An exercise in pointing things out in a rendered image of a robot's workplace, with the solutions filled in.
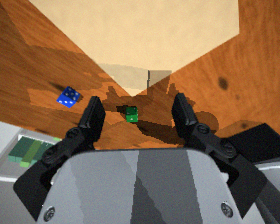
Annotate blue die with white pips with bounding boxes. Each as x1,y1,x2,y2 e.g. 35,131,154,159
56,86,80,108

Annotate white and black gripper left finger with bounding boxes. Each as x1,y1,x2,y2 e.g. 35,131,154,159
13,96,106,222

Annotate beige flat mat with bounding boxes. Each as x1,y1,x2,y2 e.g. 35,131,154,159
29,0,239,97

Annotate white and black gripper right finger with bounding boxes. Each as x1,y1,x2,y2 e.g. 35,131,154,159
171,93,267,219

